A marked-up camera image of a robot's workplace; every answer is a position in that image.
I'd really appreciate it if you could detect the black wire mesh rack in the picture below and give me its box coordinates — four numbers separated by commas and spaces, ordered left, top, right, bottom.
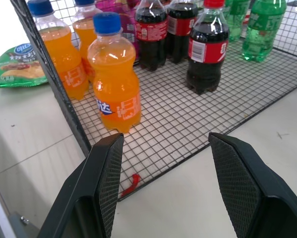
10, 0, 297, 203

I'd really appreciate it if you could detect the red plastic strip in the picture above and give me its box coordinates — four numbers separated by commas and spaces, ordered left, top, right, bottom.
121, 174, 141, 198

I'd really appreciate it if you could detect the cola bottle red cap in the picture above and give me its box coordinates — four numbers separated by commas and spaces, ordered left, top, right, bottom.
186, 0, 230, 95

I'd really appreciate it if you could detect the cola bottle red label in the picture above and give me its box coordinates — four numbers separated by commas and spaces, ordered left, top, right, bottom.
135, 0, 168, 72
166, 0, 199, 64

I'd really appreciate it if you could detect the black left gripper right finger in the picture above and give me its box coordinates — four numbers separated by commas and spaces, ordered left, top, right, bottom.
208, 132, 297, 238

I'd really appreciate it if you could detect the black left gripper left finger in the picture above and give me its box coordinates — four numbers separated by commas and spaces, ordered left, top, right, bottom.
37, 132, 125, 238

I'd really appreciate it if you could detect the green soda bottle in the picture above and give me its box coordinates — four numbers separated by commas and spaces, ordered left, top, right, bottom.
224, 0, 251, 42
241, 0, 287, 62

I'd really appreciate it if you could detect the orange soda bottle blue cap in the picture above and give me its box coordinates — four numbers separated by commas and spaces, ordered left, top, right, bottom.
87, 12, 142, 134
27, 0, 89, 101
72, 0, 102, 84

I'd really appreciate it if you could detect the green potato chip bag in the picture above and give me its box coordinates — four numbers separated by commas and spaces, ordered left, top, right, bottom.
0, 43, 49, 89

